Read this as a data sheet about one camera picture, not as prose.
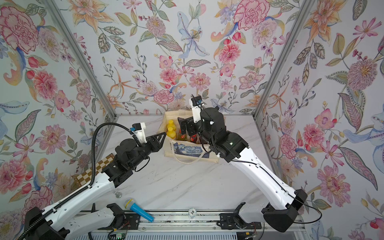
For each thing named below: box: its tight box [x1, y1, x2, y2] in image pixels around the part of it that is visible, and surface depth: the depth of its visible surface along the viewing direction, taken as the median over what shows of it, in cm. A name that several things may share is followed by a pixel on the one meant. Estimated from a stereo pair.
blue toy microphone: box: [124, 198, 155, 223], surface depth 78 cm
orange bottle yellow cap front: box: [167, 119, 177, 131], surface depth 88 cm
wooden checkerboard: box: [71, 153, 115, 187], surface depth 88 cm
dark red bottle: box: [190, 134, 198, 143], surface depth 90 cm
